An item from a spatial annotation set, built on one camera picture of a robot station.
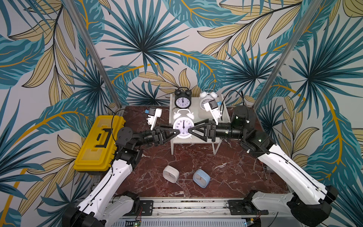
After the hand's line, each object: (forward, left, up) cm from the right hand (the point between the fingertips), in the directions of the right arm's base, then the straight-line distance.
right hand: (190, 129), depth 55 cm
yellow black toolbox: (+7, +48, -24) cm, 55 cm away
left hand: (-1, +5, -2) cm, 5 cm away
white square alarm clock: (-5, +10, -34) cm, 36 cm away
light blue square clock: (-8, -7, -35) cm, 37 cm away
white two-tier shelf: (+17, -6, -9) cm, 20 cm away
